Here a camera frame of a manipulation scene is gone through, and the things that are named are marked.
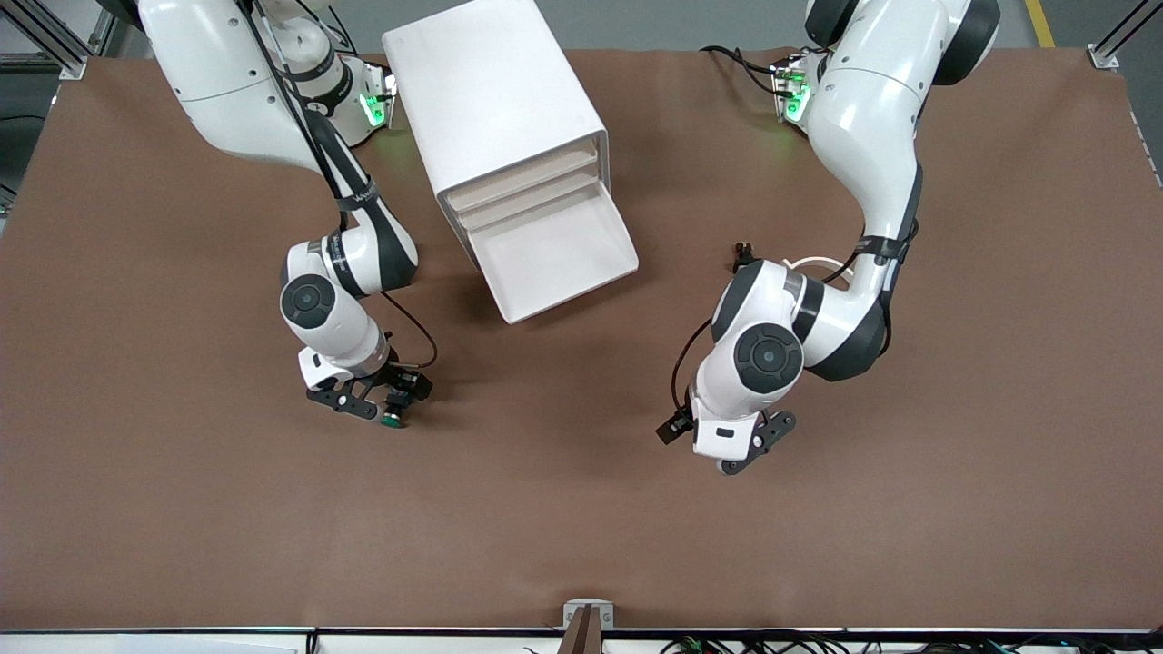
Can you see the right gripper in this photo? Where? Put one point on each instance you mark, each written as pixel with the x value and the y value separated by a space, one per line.
pixel 396 376

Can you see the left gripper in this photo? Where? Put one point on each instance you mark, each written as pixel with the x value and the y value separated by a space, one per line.
pixel 675 429

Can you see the green push button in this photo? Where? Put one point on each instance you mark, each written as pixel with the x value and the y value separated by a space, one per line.
pixel 392 419

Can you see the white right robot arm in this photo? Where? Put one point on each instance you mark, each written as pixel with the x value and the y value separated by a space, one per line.
pixel 227 82

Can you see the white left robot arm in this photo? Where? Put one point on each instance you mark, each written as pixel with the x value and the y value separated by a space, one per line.
pixel 863 118

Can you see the black white push button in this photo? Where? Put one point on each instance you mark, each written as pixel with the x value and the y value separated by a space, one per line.
pixel 743 247

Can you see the white curved plastic arc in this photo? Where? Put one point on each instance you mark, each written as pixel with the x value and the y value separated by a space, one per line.
pixel 818 264

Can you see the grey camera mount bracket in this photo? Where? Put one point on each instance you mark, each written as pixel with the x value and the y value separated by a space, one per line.
pixel 588 627

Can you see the aluminium frame post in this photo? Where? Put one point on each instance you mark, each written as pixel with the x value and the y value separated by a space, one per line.
pixel 1105 56
pixel 64 54

